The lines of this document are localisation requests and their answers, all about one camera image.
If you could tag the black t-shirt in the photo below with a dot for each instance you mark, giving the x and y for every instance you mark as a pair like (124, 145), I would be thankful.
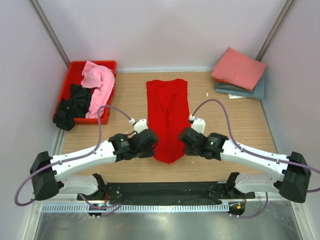
(75, 107)

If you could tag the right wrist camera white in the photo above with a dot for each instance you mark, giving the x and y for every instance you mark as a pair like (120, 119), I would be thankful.
(198, 124)

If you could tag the folded dark grey t-shirt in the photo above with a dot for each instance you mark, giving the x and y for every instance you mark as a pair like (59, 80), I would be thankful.
(231, 87)

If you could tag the folded salmon t-shirt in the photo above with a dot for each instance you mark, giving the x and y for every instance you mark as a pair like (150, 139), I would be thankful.
(238, 69)

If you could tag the white slotted cable duct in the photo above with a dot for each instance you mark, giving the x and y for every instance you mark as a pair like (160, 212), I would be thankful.
(85, 208)

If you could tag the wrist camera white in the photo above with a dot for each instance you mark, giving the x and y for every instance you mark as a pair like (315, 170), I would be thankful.
(140, 125)
(198, 124)

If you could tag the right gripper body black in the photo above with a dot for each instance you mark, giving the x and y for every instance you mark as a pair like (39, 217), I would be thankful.
(192, 151)

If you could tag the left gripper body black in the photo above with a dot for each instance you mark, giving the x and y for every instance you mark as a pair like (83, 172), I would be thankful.
(145, 153)

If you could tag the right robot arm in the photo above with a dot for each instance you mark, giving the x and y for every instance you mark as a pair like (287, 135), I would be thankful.
(280, 173)

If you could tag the folded grey-blue t-shirt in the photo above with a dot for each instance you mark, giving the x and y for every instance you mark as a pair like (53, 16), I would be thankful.
(258, 93)

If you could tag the folded white cloth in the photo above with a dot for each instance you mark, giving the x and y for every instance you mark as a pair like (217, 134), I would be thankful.
(230, 96)

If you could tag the red t-shirt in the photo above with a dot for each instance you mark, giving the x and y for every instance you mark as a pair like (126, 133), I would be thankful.
(167, 115)

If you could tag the aluminium frame rail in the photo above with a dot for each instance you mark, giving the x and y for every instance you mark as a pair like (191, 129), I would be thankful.
(46, 190)

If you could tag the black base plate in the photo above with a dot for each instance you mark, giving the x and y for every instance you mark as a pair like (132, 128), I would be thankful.
(168, 193)

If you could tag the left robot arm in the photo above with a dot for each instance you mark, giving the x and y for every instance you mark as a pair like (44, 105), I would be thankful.
(55, 174)

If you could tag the pink t-shirt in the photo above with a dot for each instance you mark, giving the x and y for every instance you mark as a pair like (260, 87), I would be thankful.
(101, 79)

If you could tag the red plastic bin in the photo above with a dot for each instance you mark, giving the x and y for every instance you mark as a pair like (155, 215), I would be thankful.
(74, 76)

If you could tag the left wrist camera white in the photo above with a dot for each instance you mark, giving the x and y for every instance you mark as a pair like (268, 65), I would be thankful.
(140, 125)

